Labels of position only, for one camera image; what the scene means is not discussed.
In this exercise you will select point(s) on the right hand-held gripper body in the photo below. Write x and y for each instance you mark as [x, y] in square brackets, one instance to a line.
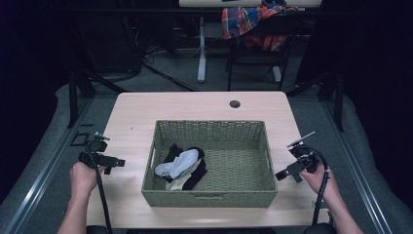
[304, 158]

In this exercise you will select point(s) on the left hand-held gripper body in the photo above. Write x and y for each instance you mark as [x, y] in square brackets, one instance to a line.
[97, 146]

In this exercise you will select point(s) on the person's right hand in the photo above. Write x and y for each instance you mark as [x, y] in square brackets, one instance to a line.
[319, 180]

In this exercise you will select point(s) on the person's left hand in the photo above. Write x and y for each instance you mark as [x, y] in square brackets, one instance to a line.
[83, 178]

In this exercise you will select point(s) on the light grey sock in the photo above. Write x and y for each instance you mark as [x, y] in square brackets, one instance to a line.
[178, 165]

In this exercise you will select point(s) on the black metal stand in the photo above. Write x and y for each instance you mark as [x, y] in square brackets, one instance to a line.
[81, 87]
[331, 94]

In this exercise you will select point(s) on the cream sock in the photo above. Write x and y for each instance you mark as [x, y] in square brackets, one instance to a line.
[178, 184]

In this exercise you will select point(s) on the green woven basket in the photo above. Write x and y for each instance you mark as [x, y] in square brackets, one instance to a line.
[211, 165]

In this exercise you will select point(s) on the black sock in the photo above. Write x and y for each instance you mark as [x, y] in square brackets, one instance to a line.
[196, 177]

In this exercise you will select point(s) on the black chair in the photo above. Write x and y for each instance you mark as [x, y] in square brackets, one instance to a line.
[259, 55]

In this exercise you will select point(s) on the white desk leg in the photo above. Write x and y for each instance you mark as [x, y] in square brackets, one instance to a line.
[202, 52]

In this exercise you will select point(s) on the plaid cloth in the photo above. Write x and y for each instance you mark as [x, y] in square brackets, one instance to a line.
[250, 22]

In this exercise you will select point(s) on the light background desk top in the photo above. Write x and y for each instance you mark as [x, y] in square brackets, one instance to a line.
[250, 3]

